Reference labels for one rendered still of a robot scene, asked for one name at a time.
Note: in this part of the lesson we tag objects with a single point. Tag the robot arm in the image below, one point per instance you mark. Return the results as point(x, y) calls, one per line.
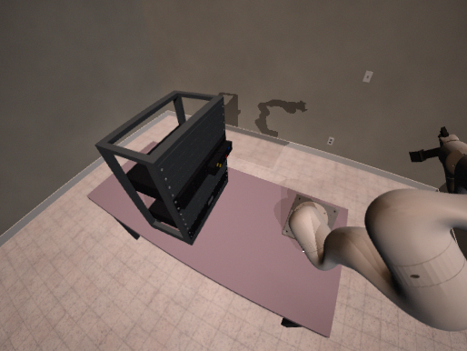
point(410, 229)

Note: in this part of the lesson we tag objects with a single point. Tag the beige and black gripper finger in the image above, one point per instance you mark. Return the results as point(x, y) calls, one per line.
point(443, 132)

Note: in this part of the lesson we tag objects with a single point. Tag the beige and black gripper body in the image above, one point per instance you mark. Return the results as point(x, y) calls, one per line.
point(444, 140)

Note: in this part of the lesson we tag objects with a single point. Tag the black server rack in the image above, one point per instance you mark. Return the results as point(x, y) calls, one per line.
point(190, 163)

